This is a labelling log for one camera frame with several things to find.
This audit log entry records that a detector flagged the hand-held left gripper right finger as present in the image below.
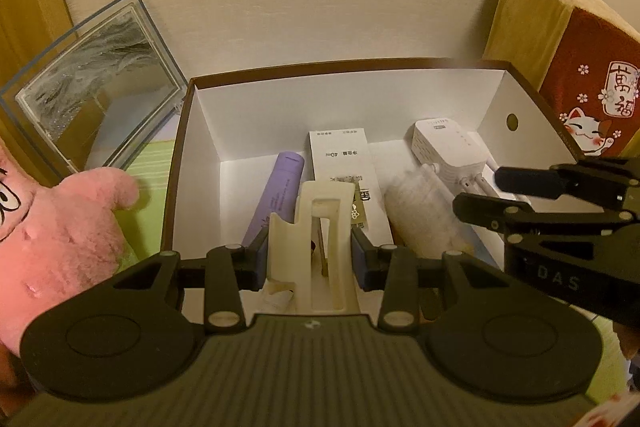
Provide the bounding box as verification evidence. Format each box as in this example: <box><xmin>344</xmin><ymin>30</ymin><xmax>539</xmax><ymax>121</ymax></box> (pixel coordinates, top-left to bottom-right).
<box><xmin>350</xmin><ymin>227</ymin><xmax>507</xmax><ymax>334</ymax></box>

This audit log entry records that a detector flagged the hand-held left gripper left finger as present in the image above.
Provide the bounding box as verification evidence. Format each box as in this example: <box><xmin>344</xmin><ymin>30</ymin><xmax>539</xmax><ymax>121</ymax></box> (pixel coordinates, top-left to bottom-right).
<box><xmin>114</xmin><ymin>232</ymin><xmax>271</xmax><ymax>336</ymax></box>

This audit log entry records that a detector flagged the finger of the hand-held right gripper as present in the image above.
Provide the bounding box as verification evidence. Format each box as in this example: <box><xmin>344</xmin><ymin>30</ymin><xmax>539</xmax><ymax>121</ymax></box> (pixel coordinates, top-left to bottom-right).
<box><xmin>452</xmin><ymin>196</ymin><xmax>640</xmax><ymax>236</ymax></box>
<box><xmin>494</xmin><ymin>158</ymin><xmax>640</xmax><ymax>210</ymax></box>

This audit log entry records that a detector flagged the cream plastic holder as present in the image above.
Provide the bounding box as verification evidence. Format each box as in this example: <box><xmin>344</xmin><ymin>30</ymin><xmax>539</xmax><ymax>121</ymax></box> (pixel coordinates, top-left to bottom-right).
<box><xmin>257</xmin><ymin>179</ymin><xmax>362</xmax><ymax>316</ymax></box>

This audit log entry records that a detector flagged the white fluffy roll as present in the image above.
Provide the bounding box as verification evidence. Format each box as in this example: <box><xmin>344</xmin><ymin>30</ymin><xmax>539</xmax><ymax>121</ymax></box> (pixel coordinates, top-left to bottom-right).
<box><xmin>382</xmin><ymin>168</ymin><xmax>476</xmax><ymax>259</ymax></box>

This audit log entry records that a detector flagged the purple tube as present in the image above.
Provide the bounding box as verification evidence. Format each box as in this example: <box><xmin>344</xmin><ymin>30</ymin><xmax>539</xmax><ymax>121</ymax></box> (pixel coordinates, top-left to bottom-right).
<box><xmin>241</xmin><ymin>151</ymin><xmax>305</xmax><ymax>249</ymax></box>

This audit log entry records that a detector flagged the brown cardboard box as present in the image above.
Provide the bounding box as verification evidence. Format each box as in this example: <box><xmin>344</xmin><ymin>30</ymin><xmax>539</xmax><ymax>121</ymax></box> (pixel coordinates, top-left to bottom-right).
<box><xmin>161</xmin><ymin>58</ymin><xmax>587</xmax><ymax>324</ymax></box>

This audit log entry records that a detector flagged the white wifi router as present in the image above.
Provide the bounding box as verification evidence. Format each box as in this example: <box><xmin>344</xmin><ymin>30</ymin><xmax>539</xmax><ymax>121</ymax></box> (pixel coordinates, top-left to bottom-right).
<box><xmin>411</xmin><ymin>118</ymin><xmax>532</xmax><ymax>208</ymax></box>

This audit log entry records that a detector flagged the white tall carton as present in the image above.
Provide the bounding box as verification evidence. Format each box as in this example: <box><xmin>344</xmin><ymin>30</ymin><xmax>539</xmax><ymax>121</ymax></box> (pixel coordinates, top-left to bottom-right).
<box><xmin>307</xmin><ymin>129</ymin><xmax>394</xmax><ymax>249</ymax></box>

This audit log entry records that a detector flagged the red cat print cushion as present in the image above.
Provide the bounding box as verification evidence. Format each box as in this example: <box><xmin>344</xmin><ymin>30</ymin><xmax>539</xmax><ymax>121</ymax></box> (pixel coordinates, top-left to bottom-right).
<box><xmin>482</xmin><ymin>0</ymin><xmax>640</xmax><ymax>158</ymax></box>

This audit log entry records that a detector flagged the red white printed packet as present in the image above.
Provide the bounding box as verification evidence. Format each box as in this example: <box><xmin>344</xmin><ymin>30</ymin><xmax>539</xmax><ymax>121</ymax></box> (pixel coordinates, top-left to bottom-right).
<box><xmin>575</xmin><ymin>391</ymin><xmax>640</xmax><ymax>427</ymax></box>

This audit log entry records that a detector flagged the pink starfish plush toy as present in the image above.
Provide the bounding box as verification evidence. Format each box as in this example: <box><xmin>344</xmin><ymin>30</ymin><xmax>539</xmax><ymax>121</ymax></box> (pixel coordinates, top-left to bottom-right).
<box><xmin>0</xmin><ymin>139</ymin><xmax>142</xmax><ymax>388</ymax></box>

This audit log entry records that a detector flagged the glass sand picture frame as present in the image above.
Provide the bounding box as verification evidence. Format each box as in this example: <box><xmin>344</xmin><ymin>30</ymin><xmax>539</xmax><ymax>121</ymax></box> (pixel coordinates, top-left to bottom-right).
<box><xmin>0</xmin><ymin>0</ymin><xmax>190</xmax><ymax>180</ymax></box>

